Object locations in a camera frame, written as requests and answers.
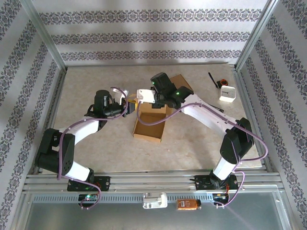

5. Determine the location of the brown cardboard box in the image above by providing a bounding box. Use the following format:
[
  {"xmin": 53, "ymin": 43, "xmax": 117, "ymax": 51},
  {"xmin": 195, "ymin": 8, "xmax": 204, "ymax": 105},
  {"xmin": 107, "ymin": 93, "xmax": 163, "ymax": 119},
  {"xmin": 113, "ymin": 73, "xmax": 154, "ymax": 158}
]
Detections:
[
  {"xmin": 132, "ymin": 103, "xmax": 173, "ymax": 144},
  {"xmin": 169, "ymin": 74, "xmax": 194, "ymax": 96}
]

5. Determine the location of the white square clock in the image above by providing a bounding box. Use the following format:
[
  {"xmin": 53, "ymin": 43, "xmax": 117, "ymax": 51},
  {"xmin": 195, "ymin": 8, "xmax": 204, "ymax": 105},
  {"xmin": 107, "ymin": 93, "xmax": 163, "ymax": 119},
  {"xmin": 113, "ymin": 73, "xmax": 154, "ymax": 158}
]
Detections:
[{"xmin": 219, "ymin": 85, "xmax": 237, "ymax": 104}]

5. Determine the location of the controller board green light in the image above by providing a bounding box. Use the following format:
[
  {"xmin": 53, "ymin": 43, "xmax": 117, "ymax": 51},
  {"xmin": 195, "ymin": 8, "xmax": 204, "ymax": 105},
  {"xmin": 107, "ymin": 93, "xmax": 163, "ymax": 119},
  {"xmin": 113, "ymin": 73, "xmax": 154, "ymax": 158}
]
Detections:
[{"xmin": 78, "ymin": 194, "xmax": 98, "ymax": 202}]

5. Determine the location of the white plastic holder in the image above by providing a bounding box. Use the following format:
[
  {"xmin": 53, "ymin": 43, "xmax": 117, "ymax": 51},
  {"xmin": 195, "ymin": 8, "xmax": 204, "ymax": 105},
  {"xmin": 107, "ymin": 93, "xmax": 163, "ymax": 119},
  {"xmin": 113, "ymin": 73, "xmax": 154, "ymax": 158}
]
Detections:
[{"xmin": 142, "ymin": 191, "xmax": 168, "ymax": 210}]

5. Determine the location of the orange battery pack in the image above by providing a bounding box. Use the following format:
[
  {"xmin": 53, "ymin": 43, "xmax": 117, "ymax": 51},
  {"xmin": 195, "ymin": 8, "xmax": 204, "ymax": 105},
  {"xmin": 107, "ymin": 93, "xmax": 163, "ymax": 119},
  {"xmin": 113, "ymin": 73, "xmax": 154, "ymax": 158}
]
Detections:
[{"xmin": 176, "ymin": 199, "xmax": 201, "ymax": 211}]

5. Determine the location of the grey metal sheet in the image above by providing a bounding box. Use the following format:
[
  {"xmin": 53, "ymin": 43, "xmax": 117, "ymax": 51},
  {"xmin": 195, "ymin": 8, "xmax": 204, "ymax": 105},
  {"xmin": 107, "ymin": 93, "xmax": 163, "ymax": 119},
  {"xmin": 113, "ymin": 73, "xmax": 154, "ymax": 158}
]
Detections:
[{"xmin": 23, "ymin": 202, "xmax": 290, "ymax": 230}]

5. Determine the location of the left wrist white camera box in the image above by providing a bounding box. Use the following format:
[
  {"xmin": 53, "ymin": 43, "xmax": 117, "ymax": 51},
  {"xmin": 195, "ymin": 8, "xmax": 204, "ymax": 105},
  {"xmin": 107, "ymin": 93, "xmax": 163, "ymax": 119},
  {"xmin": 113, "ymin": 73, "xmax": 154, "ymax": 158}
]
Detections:
[{"xmin": 110, "ymin": 86, "xmax": 130, "ymax": 105}]

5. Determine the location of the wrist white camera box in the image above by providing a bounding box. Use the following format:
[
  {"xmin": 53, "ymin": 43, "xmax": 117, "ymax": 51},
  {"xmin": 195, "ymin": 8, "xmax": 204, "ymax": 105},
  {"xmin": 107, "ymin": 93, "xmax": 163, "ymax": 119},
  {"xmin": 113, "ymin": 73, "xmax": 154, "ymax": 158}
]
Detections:
[
  {"xmin": 110, "ymin": 86, "xmax": 130, "ymax": 105},
  {"xmin": 136, "ymin": 88, "xmax": 156, "ymax": 104}
]

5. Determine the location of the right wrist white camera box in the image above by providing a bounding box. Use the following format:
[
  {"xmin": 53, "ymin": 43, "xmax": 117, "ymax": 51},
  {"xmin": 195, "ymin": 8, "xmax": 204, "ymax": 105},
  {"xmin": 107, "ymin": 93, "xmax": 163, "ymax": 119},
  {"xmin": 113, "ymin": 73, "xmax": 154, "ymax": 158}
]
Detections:
[{"xmin": 136, "ymin": 88, "xmax": 156, "ymax": 104}]

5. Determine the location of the aluminium side rail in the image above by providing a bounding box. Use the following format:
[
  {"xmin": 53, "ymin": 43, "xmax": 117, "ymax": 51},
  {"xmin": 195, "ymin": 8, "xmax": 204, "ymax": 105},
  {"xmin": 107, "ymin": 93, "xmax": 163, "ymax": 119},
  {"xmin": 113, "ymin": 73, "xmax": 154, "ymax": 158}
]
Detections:
[
  {"xmin": 234, "ymin": 68, "xmax": 274, "ymax": 173},
  {"xmin": 35, "ymin": 68, "xmax": 68, "ymax": 174}
]

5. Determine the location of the small black orange strap device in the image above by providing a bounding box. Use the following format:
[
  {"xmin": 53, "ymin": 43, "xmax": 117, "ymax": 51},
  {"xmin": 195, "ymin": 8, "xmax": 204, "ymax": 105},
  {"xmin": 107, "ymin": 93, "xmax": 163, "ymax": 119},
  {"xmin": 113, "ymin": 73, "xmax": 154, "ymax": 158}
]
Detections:
[{"xmin": 208, "ymin": 72, "xmax": 229, "ymax": 89}]

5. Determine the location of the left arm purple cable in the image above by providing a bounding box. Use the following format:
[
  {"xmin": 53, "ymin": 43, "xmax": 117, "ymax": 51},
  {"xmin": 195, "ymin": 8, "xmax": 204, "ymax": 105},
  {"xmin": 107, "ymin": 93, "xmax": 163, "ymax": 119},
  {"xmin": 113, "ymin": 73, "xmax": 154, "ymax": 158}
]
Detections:
[{"xmin": 56, "ymin": 86, "xmax": 128, "ymax": 210}]

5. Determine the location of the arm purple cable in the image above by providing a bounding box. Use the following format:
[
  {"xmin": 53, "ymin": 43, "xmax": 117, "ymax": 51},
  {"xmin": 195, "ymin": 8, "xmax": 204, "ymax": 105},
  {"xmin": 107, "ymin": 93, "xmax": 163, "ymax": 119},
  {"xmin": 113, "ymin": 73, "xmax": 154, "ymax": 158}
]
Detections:
[
  {"xmin": 135, "ymin": 100, "xmax": 269, "ymax": 209},
  {"xmin": 56, "ymin": 86, "xmax": 128, "ymax": 210}
]

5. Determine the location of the aluminium mounting rail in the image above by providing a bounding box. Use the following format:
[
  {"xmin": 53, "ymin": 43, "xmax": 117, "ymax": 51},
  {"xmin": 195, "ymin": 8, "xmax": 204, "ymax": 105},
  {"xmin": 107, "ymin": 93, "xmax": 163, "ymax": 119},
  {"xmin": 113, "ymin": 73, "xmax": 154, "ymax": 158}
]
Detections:
[{"xmin": 23, "ymin": 170, "xmax": 283, "ymax": 193}]

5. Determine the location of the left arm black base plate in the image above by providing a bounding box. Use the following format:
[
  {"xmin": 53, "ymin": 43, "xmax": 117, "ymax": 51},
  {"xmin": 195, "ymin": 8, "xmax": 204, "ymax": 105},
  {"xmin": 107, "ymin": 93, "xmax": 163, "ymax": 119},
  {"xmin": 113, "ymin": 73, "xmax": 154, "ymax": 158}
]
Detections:
[{"xmin": 67, "ymin": 176, "xmax": 111, "ymax": 192}]

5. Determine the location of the slotted grey cable duct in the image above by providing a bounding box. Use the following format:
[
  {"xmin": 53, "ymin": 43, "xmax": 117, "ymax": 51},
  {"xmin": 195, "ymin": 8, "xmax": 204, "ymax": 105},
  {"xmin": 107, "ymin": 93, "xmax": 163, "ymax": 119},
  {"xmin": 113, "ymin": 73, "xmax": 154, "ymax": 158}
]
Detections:
[{"xmin": 32, "ymin": 193, "xmax": 214, "ymax": 204}]

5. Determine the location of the aluminium frame post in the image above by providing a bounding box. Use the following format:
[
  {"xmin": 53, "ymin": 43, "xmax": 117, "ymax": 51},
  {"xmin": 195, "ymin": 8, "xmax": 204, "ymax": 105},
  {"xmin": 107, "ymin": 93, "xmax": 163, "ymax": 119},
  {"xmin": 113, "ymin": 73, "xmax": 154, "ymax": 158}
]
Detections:
[
  {"xmin": 234, "ymin": 0, "xmax": 281, "ymax": 70},
  {"xmin": 20, "ymin": 0, "xmax": 68, "ymax": 72}
]

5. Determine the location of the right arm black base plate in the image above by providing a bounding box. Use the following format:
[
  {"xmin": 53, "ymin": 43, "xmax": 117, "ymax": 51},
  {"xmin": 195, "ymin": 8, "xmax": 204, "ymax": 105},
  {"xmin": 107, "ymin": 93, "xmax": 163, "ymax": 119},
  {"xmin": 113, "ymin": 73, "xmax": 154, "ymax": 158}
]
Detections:
[{"xmin": 195, "ymin": 174, "xmax": 239, "ymax": 192}]

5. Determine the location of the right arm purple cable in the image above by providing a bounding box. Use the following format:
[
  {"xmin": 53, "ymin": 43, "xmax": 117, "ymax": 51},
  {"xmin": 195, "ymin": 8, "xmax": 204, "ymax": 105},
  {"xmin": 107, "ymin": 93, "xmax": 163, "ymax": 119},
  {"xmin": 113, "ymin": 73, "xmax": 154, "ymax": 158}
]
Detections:
[{"xmin": 135, "ymin": 100, "xmax": 269, "ymax": 209}]

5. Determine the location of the controller board with wires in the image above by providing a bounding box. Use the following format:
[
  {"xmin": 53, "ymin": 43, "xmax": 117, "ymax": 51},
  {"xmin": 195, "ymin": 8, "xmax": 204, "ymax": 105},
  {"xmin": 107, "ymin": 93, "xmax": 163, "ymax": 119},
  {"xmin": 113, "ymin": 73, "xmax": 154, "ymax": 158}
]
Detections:
[{"xmin": 212, "ymin": 191, "xmax": 231, "ymax": 203}]

